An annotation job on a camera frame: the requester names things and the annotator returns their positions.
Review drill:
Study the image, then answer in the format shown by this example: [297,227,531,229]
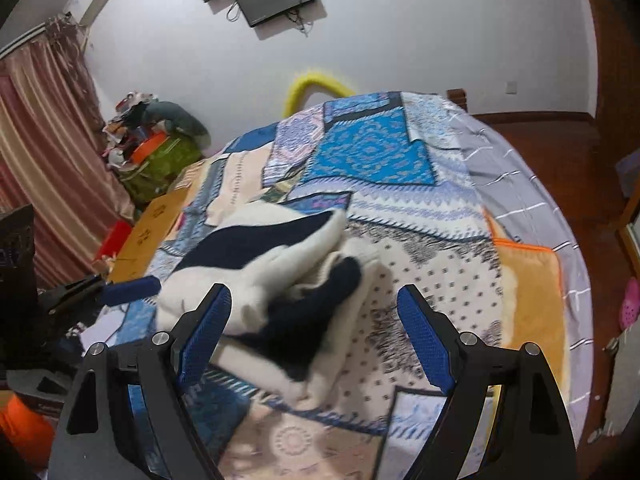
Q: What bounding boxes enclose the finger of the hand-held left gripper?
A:
[42,274,108,317]
[101,276,162,307]

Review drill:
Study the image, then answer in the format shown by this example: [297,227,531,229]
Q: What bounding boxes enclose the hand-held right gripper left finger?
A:
[47,283,234,480]

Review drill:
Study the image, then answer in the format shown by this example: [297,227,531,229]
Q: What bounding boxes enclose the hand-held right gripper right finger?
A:
[397,284,579,480]

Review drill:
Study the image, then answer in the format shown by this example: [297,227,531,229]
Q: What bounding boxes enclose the black and white sweater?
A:
[156,206,387,409]

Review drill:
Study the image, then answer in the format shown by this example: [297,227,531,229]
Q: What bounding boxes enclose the white paper sheet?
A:
[82,304,127,343]

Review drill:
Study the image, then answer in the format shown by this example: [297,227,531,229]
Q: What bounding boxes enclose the red box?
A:
[93,220,134,264]

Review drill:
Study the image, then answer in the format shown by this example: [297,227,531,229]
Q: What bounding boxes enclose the orange blanket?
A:
[481,209,567,413]

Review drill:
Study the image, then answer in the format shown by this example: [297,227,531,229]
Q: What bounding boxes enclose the striped pink curtain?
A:
[0,12,137,292]

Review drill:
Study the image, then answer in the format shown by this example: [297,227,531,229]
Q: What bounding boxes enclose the green fabric bag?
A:
[120,134,204,207]

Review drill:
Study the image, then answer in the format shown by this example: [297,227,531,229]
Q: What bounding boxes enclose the grey striped bed sheet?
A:
[400,92,597,453]

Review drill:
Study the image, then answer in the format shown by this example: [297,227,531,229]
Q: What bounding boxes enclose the blue patchwork quilt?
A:
[97,91,507,480]

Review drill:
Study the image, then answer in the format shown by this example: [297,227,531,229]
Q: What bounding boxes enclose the pink slipper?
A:
[618,277,640,332]

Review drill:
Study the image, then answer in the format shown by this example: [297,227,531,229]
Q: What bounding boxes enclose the yellow foam tube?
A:
[282,72,357,117]

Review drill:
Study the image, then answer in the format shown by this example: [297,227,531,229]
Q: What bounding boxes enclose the black monitor cable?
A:
[286,6,314,37]

